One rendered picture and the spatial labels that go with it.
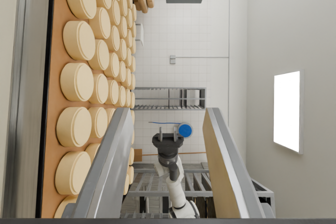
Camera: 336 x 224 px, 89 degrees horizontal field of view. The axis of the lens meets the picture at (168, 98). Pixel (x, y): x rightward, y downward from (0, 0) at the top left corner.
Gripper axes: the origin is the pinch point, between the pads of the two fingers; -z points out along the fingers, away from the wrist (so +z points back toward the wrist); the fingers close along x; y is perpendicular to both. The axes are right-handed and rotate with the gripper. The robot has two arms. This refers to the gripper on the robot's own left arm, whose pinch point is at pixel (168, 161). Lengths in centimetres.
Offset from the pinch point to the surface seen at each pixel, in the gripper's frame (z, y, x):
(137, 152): -223, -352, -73
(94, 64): -19.8, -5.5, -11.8
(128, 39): -41.5, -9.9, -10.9
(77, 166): -5.8, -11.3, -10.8
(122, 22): -37.7, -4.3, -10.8
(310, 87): -187, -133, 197
